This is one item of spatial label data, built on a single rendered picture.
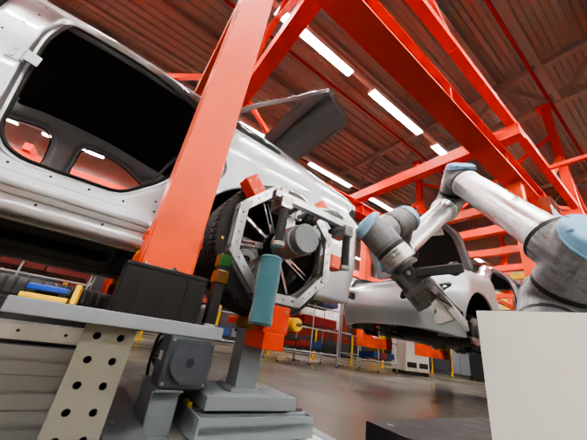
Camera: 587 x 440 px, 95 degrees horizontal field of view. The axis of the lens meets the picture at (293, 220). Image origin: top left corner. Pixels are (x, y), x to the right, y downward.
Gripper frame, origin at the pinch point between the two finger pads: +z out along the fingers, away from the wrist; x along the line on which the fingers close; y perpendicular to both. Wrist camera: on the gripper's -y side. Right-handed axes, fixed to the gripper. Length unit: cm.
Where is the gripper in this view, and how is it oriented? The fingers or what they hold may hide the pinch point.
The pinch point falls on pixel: (468, 323)
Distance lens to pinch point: 83.7
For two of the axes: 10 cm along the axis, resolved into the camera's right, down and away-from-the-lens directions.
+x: -4.7, -1.3, -8.7
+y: -6.9, 6.7, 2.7
